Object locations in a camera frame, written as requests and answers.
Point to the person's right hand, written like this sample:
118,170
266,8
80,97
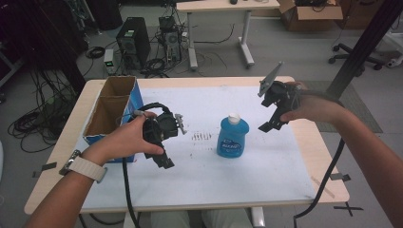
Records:
312,106

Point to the black office chair base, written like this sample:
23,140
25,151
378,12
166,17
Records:
351,55

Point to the white table mat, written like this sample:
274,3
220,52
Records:
221,180

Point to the white desk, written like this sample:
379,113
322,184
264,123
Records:
228,6

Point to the black tape cross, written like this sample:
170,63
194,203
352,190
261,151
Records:
348,208

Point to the dark curtain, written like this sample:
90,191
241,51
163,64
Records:
38,34

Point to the person's legs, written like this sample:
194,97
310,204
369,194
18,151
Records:
196,219

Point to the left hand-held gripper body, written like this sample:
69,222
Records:
161,126

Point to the beige wristwatch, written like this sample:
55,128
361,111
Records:
85,167

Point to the grey floor mat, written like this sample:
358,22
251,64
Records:
358,114

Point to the black computer tower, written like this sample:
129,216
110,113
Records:
133,42

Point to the wooden table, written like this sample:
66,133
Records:
320,142

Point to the black metal post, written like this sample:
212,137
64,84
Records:
364,47

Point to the person's left hand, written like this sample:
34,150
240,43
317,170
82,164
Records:
126,137

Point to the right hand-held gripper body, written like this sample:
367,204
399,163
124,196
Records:
280,93

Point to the blue bottle with white cap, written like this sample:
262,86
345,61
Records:
233,136

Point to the blue cardboard box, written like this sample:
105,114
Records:
109,110

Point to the white table leg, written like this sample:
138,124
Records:
258,218

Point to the open-sided computer tower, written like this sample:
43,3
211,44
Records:
171,42

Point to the black tape strip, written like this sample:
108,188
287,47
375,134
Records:
46,168
340,177

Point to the small white power unit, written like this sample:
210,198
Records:
110,61

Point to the brown cardboard box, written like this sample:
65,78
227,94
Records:
312,15

